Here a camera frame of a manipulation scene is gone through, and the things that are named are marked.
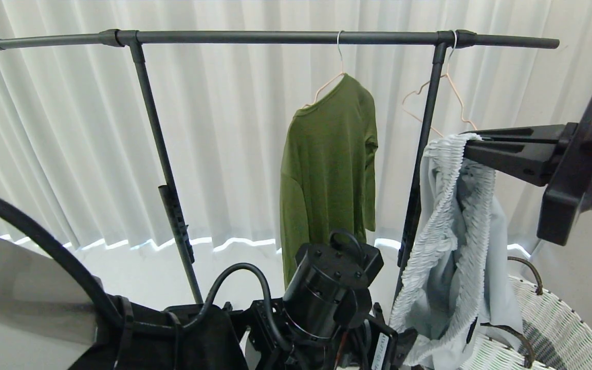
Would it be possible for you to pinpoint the black clothes rack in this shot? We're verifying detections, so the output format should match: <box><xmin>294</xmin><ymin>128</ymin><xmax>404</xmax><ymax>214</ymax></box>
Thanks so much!
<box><xmin>0</xmin><ymin>29</ymin><xmax>560</xmax><ymax>305</ymax></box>

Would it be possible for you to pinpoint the pink clothes hanger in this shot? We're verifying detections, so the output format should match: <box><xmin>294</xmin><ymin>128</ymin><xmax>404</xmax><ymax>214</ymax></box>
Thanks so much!
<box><xmin>301</xmin><ymin>30</ymin><xmax>348</xmax><ymax>109</ymax></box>
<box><xmin>401</xmin><ymin>31</ymin><xmax>478</xmax><ymax>138</ymax></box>

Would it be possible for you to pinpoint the white curtain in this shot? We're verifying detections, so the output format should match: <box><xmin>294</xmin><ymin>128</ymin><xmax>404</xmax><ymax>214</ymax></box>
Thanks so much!
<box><xmin>0</xmin><ymin>0</ymin><xmax>592</xmax><ymax>257</ymax></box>

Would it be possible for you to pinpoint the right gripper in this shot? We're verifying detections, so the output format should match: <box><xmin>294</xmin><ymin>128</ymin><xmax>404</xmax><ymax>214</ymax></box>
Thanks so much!
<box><xmin>462</xmin><ymin>81</ymin><xmax>592</xmax><ymax>247</ymax></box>

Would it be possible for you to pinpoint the white laundry basket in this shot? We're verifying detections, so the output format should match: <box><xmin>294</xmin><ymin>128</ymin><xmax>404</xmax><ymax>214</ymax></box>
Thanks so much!
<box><xmin>458</xmin><ymin>256</ymin><xmax>592</xmax><ymax>370</ymax></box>

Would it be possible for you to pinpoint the black cable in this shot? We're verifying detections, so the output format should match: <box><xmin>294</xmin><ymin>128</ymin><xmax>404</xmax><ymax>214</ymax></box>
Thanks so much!
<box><xmin>173</xmin><ymin>263</ymin><xmax>291</xmax><ymax>355</ymax></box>
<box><xmin>0</xmin><ymin>184</ymin><xmax>127</xmax><ymax>335</ymax></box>

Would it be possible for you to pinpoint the pale grey garment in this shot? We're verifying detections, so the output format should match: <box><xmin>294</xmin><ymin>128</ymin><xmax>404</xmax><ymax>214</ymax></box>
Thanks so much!
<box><xmin>388</xmin><ymin>133</ymin><xmax>525</xmax><ymax>368</ymax></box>

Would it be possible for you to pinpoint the green printed garment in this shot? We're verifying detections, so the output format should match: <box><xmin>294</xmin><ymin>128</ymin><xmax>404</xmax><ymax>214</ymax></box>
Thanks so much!
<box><xmin>279</xmin><ymin>73</ymin><xmax>379</xmax><ymax>288</ymax></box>

